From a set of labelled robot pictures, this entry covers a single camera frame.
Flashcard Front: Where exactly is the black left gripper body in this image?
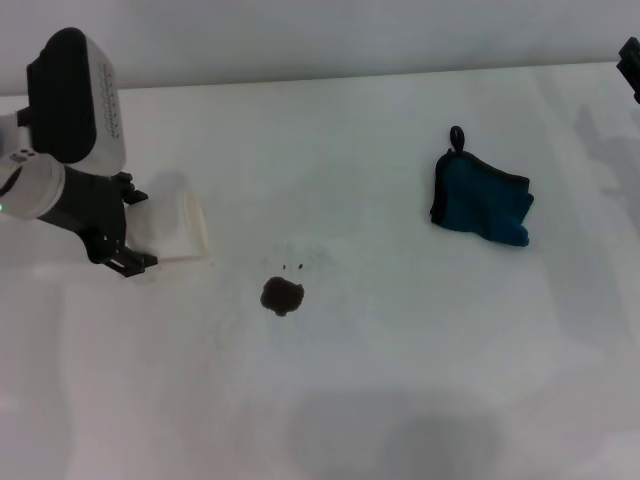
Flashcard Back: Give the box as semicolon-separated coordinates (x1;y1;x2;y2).
39;167;127;265

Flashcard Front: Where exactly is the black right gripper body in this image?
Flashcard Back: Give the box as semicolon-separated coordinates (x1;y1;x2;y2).
617;36;640;105

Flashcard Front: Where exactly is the blue rag with black loop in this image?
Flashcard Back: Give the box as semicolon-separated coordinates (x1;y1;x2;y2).
428;125;535;249

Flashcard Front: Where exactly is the black water stain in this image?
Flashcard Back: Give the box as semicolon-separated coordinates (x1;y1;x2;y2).
259;276;306;318

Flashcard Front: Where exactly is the white paper cup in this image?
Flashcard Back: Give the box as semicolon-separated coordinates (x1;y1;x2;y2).
123;171;211;265

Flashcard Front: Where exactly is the black and white wrist camera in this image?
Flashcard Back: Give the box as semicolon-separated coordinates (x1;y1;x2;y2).
25;27;126;171

